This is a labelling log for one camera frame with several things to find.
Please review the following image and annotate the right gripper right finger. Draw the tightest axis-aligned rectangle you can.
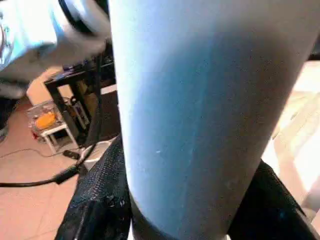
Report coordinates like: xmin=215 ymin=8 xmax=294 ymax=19
xmin=227 ymin=159 xmax=320 ymax=240

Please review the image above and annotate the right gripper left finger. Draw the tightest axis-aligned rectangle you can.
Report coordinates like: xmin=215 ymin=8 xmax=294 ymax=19
xmin=55 ymin=134 xmax=134 ymax=240

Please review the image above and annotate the white plastic table leg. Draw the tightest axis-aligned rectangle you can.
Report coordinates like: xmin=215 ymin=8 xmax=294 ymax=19
xmin=107 ymin=0 xmax=320 ymax=240

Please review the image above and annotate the black floor cable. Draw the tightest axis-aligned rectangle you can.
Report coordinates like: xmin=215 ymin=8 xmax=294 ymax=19
xmin=0 ymin=47 xmax=107 ymax=189

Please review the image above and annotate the white plastic table top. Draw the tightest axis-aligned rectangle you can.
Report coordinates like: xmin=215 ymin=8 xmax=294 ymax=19
xmin=262 ymin=60 xmax=320 ymax=221

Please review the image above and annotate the black metal equipment stand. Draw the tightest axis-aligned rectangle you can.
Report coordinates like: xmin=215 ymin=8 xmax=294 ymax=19
xmin=44 ymin=47 xmax=121 ymax=147

